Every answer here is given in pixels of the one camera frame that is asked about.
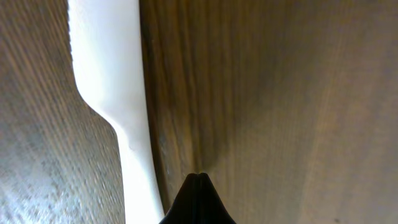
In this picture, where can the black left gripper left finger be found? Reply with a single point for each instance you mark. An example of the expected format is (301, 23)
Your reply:
(183, 207)

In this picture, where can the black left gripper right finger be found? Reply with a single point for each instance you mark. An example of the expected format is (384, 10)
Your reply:
(209, 207)

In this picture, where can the pink plastic knife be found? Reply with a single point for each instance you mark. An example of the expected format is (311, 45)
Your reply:
(105, 39)

